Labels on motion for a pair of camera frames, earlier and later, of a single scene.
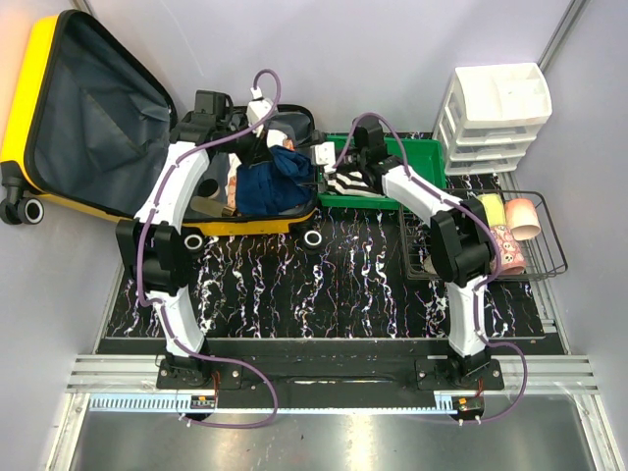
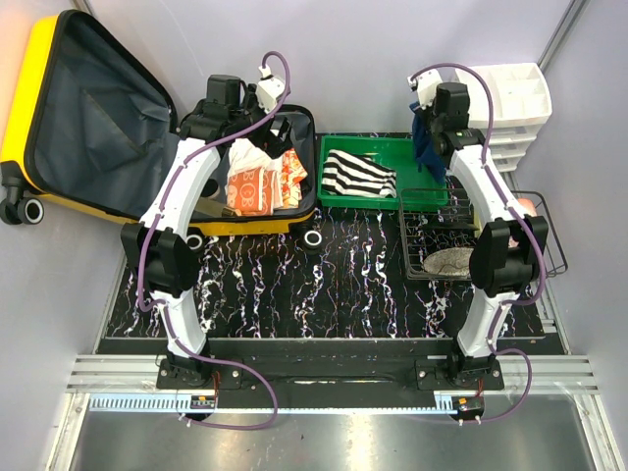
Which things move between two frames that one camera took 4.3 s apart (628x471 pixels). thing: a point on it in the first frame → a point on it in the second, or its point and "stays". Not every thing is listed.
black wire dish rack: x=545 y=256 stays
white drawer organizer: x=490 y=115 stays
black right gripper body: x=352 y=158 → x=432 y=120
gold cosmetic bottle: x=208 y=205 stays
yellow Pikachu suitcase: x=82 y=123 stays
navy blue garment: x=285 y=183 → x=426 y=157
